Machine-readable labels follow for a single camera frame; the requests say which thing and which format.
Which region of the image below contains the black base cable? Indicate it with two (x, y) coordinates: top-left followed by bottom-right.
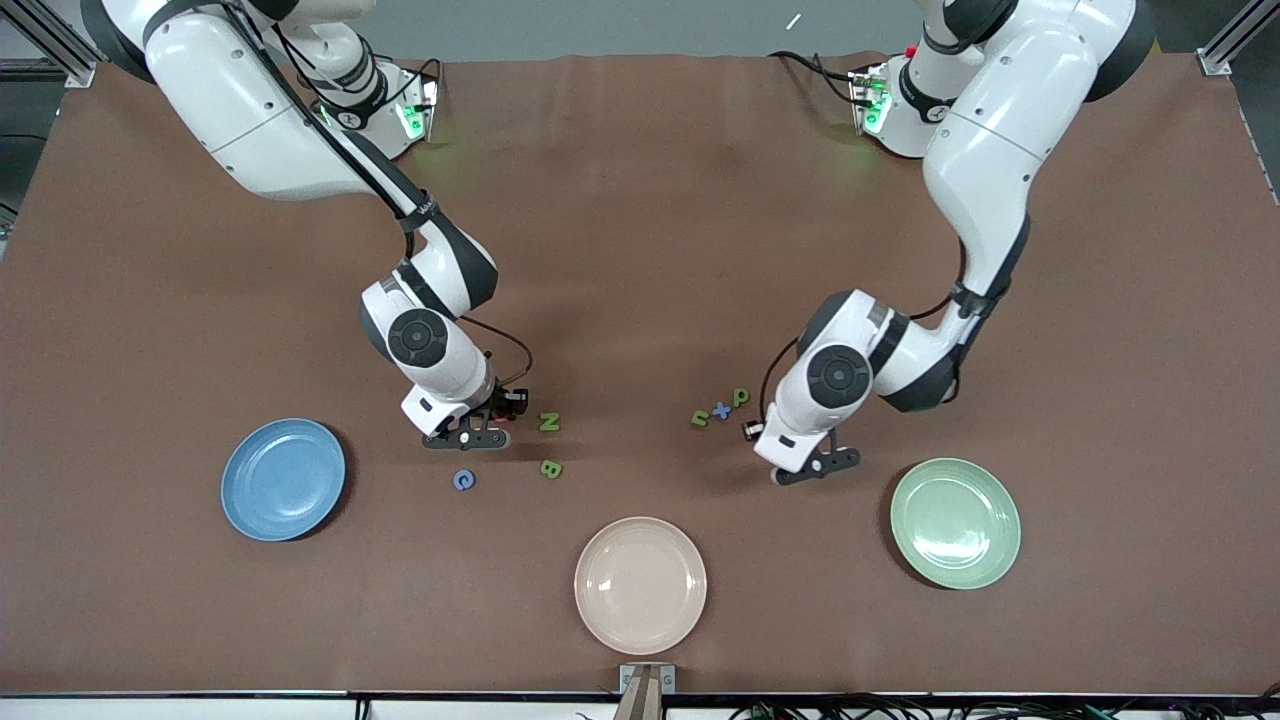
(270, 25), (443, 141)
(768, 50), (861, 106)

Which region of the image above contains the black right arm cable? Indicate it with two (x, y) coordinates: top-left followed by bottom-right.
(140, 0), (441, 236)

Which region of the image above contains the brown table mat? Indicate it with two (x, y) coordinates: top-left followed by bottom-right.
(0, 50), (1280, 698)

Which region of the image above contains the aluminium frame post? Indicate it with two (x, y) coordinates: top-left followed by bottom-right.
(1197, 0), (1280, 78)
(0, 0), (101, 89)

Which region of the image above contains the black right base cable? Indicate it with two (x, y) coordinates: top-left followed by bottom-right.
(270, 25), (443, 141)

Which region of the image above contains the blue plate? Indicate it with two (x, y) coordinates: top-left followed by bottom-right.
(220, 418), (347, 543)

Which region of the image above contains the black left base cable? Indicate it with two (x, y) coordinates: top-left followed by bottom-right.
(768, 50), (861, 106)

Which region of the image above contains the beige plate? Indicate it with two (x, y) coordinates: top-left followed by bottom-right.
(574, 516), (708, 656)

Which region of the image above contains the green plate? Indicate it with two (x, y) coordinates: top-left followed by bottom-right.
(890, 458), (1022, 591)

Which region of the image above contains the white table edge rail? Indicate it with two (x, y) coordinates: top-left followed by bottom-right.
(0, 690), (1280, 720)

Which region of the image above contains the black left elbow cable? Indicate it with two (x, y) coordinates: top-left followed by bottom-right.
(905, 235), (971, 323)

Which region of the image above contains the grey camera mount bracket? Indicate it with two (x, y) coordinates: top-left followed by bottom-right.
(612, 663), (677, 720)

